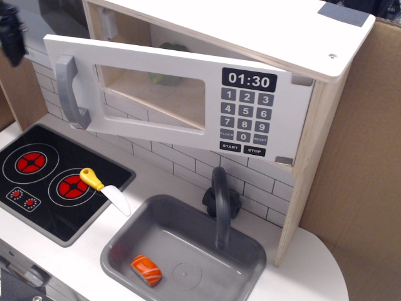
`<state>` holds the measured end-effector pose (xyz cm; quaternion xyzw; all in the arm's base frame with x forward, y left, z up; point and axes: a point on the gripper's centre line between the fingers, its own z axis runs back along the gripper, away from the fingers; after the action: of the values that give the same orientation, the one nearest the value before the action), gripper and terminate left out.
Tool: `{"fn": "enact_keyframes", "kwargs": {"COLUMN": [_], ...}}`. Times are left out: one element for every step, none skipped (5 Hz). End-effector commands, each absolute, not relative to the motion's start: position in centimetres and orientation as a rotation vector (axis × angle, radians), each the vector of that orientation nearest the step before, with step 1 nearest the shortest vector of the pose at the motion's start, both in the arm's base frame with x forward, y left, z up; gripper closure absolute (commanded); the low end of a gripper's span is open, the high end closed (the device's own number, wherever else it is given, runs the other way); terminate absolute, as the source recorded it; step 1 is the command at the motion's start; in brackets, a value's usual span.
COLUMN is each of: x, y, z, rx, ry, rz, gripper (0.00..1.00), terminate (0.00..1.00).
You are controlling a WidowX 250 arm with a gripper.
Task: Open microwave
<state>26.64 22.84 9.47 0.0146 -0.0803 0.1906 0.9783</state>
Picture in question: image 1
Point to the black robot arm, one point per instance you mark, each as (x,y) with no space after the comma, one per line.
(12,29)

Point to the black toy stovetop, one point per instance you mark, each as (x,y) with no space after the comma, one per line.
(41,185)

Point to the grey tape patch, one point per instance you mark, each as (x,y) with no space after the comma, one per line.
(343,14)

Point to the white toy microwave door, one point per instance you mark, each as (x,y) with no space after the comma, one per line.
(221,104)

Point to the grey toy range hood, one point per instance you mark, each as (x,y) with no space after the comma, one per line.
(66,18)

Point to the brown cardboard panel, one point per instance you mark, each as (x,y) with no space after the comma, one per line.
(354,203)

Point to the grey toy sink basin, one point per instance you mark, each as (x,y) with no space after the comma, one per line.
(181,241)

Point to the wooden toy microwave cabinet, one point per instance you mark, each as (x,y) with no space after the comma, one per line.
(287,34)

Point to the green toy vegetable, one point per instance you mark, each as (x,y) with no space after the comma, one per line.
(163,79)

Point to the dark grey toy faucet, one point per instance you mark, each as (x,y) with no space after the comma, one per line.
(221,205)

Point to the orange salmon sushi toy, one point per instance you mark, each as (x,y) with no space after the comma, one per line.
(146,269)

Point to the yellow handled toy knife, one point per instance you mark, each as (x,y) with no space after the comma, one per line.
(89,177)

